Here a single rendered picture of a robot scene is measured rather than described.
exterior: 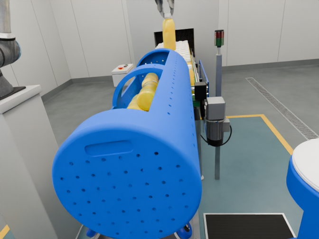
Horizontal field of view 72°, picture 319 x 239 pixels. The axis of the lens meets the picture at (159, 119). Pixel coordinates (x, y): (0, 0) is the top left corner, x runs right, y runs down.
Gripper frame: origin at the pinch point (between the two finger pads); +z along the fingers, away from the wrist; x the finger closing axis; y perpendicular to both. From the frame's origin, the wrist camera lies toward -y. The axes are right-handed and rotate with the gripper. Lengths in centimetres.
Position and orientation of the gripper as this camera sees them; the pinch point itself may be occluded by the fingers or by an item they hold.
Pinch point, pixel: (167, 13)
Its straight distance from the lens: 124.8
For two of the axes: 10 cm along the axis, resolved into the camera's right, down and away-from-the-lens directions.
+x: 9.3, -0.8, -3.6
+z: 2.3, 8.8, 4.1
